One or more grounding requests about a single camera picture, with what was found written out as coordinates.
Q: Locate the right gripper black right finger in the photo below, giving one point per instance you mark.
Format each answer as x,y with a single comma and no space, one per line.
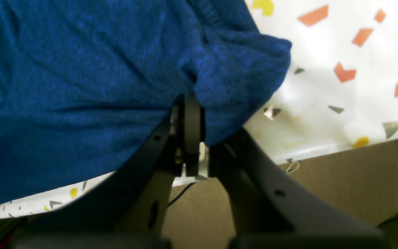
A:
272,211

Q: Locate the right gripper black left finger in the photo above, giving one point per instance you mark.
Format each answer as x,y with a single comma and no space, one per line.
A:
127,210

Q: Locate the navy blue t-shirt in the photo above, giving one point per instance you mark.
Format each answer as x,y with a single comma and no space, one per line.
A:
83,83

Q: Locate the terrazzo patterned tablecloth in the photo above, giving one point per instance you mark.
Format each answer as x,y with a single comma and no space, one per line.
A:
340,91

